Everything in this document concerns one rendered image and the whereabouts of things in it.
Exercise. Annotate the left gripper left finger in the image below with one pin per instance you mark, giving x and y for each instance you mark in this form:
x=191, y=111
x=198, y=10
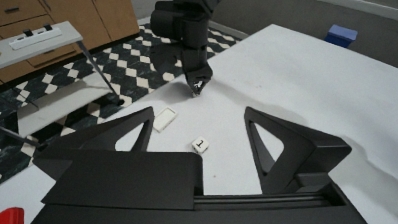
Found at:
x=104, y=136

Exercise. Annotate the white number cube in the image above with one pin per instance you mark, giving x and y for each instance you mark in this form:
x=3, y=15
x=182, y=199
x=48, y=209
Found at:
x=200, y=145
x=197, y=87

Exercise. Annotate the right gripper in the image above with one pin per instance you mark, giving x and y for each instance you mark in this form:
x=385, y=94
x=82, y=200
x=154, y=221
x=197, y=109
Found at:
x=204, y=73

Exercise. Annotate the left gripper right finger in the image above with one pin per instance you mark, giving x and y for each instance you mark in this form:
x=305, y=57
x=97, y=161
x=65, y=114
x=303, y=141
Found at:
x=305, y=150

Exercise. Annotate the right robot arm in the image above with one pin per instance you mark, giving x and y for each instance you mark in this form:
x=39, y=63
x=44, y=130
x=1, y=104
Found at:
x=165, y=22

